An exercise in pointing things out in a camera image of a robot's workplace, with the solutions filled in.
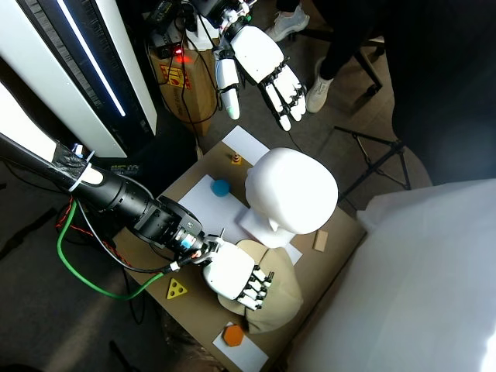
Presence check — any black tripod stand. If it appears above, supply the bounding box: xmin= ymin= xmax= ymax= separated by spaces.
xmin=332 ymin=125 xmax=412 ymax=199

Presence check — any white backdrop cloth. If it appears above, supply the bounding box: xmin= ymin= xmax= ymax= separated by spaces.
xmin=288 ymin=177 xmax=496 ymax=372

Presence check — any beige baseball cap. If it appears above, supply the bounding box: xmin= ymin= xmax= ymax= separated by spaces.
xmin=216 ymin=238 xmax=305 ymax=335

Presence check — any blue ball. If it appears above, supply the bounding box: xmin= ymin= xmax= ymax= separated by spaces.
xmin=211 ymin=178 xmax=232 ymax=199

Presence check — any orange octagon block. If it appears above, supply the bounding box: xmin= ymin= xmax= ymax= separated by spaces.
xmin=223 ymin=324 xmax=245 ymax=348

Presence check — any large white paper sheet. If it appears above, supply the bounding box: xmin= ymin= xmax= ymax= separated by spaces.
xmin=177 ymin=174 xmax=303 ymax=268

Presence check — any small wooden rectangular block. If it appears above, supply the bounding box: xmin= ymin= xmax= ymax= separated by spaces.
xmin=313 ymin=229 xmax=329 ymax=253

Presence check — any white mannequin head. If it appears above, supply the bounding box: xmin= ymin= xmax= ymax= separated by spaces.
xmin=234 ymin=146 xmax=339 ymax=249

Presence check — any green cable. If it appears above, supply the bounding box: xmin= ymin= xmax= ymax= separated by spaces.
xmin=57 ymin=200 xmax=203 ymax=301

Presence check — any white panel with light strip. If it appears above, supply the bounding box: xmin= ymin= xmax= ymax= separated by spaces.
xmin=0 ymin=0 xmax=158 ymax=160

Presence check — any black device with red light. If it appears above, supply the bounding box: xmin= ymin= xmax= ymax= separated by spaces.
xmin=150 ymin=22 xmax=186 ymax=60

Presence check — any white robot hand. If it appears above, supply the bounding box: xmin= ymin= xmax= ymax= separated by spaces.
xmin=214 ymin=23 xmax=310 ymax=132
xmin=201 ymin=238 xmax=276 ymax=312

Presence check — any yellow triangle block with holes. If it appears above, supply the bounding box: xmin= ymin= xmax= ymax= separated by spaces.
xmin=166 ymin=277 xmax=189 ymax=301

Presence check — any black office chair base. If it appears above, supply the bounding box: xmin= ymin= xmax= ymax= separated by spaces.
xmin=348 ymin=35 xmax=388 ymax=98

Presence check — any thin black cable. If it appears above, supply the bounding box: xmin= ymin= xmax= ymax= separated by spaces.
xmin=284 ymin=129 xmax=304 ymax=153

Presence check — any person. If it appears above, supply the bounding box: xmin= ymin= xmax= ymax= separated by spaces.
xmin=265 ymin=0 xmax=379 ymax=115

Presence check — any brown cardboard box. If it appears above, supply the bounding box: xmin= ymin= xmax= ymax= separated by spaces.
xmin=149 ymin=36 xmax=219 ymax=137

